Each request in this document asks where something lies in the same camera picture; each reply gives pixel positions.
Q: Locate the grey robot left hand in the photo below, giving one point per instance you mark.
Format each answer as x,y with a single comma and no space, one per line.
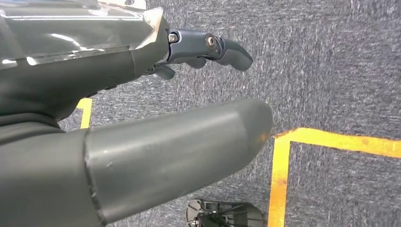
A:
141,163

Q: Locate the black robot left foot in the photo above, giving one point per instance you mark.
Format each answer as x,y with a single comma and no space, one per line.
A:
228,216

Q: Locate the yellow floor tape square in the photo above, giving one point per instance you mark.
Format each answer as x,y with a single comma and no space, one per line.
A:
278,172

